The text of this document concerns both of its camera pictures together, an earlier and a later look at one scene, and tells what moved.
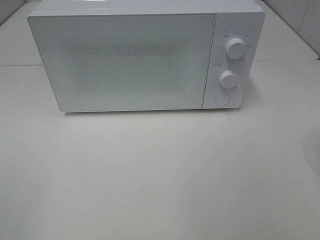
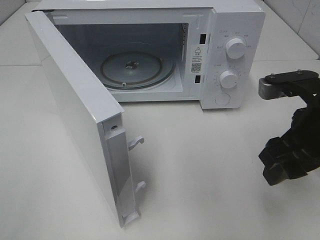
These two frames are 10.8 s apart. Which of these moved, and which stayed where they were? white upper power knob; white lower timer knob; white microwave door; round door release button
Moved: white microwave door
Stayed: white lower timer knob; round door release button; white upper power knob
